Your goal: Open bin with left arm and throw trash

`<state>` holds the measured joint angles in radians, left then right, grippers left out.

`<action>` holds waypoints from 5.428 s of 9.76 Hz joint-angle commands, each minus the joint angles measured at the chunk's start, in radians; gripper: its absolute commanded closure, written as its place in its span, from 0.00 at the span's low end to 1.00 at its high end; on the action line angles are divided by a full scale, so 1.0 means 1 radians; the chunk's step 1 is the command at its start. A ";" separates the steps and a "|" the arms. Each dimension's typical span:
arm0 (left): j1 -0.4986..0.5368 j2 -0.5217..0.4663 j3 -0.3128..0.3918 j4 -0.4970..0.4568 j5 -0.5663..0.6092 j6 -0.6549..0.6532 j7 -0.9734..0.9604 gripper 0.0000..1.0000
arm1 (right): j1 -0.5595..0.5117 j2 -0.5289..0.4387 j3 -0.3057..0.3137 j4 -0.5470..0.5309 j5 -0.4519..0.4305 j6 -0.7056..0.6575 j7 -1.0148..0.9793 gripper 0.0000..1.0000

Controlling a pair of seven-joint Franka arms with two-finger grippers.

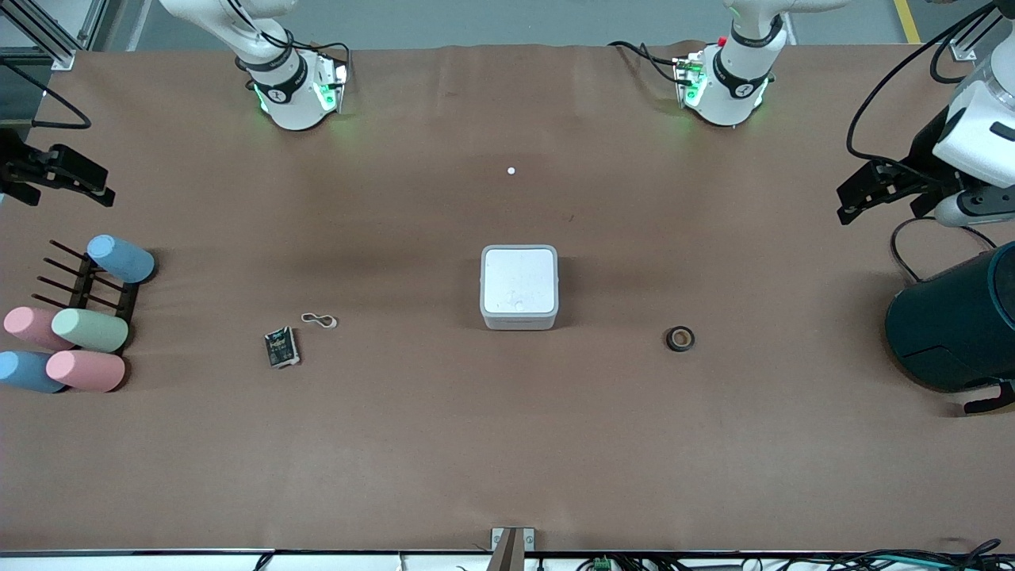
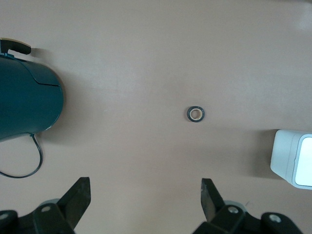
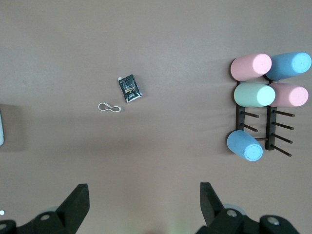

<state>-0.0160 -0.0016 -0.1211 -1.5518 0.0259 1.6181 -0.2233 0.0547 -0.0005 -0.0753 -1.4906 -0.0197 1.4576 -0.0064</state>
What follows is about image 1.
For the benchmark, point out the dark snack wrapper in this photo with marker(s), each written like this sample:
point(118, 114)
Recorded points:
point(281, 347)

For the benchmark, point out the white square lidded bin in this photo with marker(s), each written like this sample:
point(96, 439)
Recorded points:
point(519, 285)

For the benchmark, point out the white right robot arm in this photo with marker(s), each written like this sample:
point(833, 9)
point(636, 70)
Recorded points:
point(289, 87)

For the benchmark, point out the pink plastic cup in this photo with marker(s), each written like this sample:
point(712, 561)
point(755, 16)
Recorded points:
point(85, 370)
point(30, 327)

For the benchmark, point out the aluminium frame profile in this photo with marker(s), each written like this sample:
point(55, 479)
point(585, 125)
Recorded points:
point(963, 49)
point(47, 44)

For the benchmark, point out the green plastic cup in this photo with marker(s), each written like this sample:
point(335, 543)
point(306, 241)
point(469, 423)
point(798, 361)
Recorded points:
point(90, 330)

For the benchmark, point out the black tape roll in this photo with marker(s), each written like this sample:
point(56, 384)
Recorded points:
point(668, 339)

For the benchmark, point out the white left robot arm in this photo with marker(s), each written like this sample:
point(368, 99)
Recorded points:
point(733, 83)

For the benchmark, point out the blue plastic cup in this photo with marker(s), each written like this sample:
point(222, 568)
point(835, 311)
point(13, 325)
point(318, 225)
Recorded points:
point(120, 258)
point(25, 371)

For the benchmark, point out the black cup rack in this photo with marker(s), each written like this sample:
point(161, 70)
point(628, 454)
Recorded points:
point(83, 289)

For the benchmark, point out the metal table edge bracket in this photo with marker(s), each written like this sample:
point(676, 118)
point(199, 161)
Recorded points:
point(511, 547)

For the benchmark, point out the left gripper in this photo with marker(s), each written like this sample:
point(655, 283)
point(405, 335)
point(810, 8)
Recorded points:
point(924, 155)

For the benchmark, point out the beige rubber band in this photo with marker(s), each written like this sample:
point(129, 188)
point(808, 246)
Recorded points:
point(329, 323)

